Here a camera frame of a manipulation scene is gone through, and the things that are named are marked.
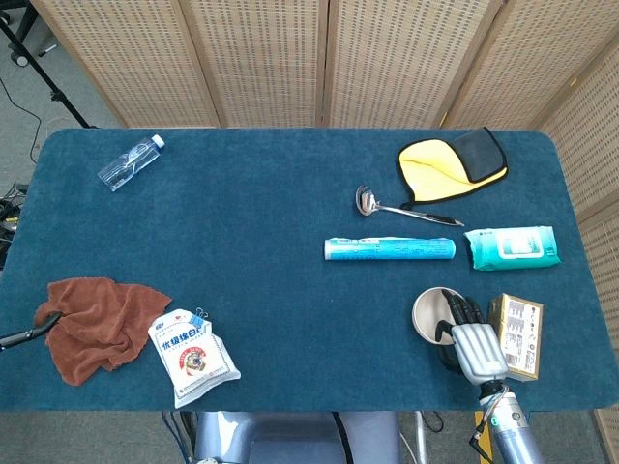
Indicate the brown towel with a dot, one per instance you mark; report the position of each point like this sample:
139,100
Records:
97,324

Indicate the blue-grey robot torso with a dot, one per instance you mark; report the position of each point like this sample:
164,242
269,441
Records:
290,437

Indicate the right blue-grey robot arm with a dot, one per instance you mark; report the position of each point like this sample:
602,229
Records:
512,430

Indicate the white sugar bag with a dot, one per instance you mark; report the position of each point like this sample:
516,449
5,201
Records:
193,357

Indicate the blue binder clip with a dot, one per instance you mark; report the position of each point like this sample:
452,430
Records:
197,319

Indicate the white pole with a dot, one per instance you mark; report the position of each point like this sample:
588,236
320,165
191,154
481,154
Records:
420,437

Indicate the cream bowl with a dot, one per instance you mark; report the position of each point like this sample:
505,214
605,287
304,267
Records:
425,338
430,311

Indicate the teal wet wipes pack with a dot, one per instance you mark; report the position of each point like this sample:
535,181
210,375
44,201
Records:
512,247

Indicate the black tripod stand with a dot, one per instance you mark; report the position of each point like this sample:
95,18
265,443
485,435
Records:
46,79

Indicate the clear plastic water bottle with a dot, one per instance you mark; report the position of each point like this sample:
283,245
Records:
128,163

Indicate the blue plastic bag roll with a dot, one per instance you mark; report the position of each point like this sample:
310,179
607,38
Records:
387,249

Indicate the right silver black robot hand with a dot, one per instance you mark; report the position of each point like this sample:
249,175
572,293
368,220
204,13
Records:
479,350

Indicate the woven folding screen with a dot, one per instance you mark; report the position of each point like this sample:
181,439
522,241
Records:
266,58

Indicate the yellow and grey cloth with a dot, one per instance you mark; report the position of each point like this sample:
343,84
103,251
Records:
430,176

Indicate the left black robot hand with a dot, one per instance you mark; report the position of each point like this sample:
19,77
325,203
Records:
26,335

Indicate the gold carton box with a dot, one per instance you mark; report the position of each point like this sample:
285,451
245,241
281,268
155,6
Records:
520,336

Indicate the yellow strip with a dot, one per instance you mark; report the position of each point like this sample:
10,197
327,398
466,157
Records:
480,419

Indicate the black chair base with caster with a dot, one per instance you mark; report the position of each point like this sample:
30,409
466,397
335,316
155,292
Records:
21,29

